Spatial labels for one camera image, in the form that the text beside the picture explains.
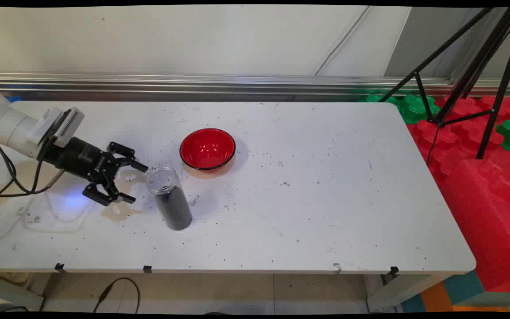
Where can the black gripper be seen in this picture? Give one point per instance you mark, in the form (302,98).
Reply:
(82,159)

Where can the clear jar with dark grains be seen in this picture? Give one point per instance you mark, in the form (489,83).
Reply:
(173,208)

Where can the red bowl with black rim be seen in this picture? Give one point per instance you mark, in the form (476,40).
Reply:
(207,148)

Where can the blue tape piece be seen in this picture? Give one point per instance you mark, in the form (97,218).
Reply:
(14,98)

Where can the grey table leg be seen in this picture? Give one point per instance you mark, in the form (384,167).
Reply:
(396,292)
(11,292)

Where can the red foam puzzle block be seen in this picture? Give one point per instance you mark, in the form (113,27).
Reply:
(472,106)
(454,146)

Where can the multicolour foam floor mat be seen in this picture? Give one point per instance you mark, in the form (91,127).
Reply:
(463,285)

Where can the black tripod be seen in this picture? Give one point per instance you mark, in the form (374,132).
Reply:
(480,62)

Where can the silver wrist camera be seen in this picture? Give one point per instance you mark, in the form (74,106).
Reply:
(71,124)

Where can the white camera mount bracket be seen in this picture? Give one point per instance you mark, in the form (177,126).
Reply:
(50,116)

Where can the aluminium wall rail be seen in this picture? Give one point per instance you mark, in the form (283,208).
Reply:
(259,84)

